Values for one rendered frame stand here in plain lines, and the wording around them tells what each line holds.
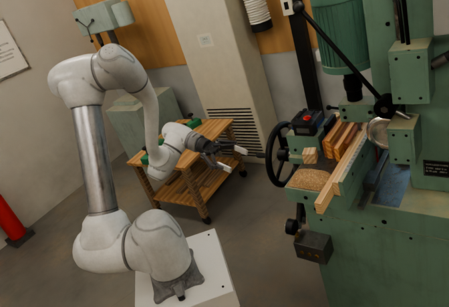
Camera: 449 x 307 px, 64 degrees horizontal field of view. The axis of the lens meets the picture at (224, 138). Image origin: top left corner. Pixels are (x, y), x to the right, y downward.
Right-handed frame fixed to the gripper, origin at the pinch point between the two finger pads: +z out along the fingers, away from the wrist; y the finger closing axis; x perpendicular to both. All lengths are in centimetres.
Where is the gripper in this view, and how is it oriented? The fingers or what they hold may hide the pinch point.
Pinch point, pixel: (237, 160)
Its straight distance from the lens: 158.9
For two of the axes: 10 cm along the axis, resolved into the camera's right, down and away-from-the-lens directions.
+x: 0.0, 7.8, 6.3
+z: 8.3, 3.5, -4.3
